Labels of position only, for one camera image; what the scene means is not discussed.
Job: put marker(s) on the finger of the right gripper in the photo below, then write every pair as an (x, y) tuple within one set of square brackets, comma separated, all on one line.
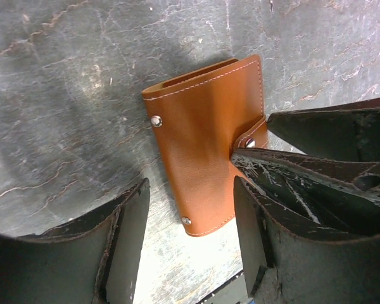
[(343, 195), (342, 135)]

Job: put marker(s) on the brown leather card holder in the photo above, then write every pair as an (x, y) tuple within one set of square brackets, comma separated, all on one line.
[(199, 119)]

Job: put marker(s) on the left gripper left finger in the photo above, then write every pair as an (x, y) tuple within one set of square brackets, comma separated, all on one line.
[(93, 258)]

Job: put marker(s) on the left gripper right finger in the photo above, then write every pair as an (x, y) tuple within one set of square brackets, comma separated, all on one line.
[(288, 258)]

